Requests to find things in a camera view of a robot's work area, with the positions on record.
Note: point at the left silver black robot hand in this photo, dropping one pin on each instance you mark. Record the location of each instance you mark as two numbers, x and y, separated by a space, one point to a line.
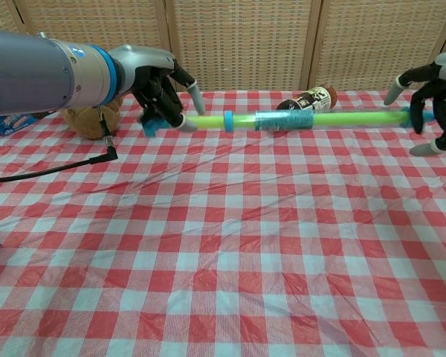
148 74

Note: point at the brown capybara plush toy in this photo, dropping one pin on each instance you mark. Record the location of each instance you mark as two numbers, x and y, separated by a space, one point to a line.
85 122

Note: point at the bamboo folding screen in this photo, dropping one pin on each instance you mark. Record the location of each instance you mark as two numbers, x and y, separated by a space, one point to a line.
245 41

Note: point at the clear tube with blue beads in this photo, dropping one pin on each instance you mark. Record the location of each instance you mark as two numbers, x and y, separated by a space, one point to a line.
282 119

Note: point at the red white checkered tablecloth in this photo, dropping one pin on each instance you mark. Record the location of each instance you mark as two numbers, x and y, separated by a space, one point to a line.
223 241

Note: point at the dark sauce bottle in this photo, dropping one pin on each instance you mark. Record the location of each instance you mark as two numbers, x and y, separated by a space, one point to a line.
312 98

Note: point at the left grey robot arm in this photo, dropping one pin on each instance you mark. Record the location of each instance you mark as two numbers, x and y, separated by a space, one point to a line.
33 74

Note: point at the blue Oreo cookie box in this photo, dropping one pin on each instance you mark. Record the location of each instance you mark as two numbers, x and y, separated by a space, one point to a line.
11 124

